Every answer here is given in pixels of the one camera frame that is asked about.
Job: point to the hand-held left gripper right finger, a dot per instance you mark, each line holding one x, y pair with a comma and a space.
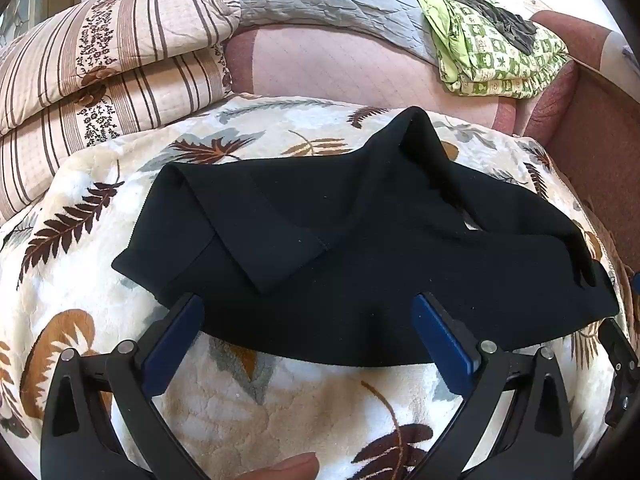
445, 345

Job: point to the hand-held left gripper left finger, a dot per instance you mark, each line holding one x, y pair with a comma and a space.
172, 342

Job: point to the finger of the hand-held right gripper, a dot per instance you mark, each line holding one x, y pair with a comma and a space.
622, 370

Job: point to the black pants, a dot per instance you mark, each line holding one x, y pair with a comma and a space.
350, 250

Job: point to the person's left hand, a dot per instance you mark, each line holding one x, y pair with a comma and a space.
285, 467

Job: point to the leaf print fleece blanket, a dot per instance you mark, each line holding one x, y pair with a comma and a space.
280, 410

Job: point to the striped floral folded quilt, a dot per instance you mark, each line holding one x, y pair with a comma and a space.
100, 75

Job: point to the pink bed sheet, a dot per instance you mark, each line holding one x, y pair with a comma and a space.
350, 70

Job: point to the green patterned folded cloth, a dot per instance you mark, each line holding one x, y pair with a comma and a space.
495, 55

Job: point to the dark grey cloth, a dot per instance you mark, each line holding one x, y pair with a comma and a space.
495, 15

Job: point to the grey quilted blanket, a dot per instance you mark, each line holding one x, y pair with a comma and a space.
330, 5

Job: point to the glass window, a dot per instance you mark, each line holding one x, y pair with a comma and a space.
25, 5

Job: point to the brown padded bed frame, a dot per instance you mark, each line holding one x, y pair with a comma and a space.
595, 125

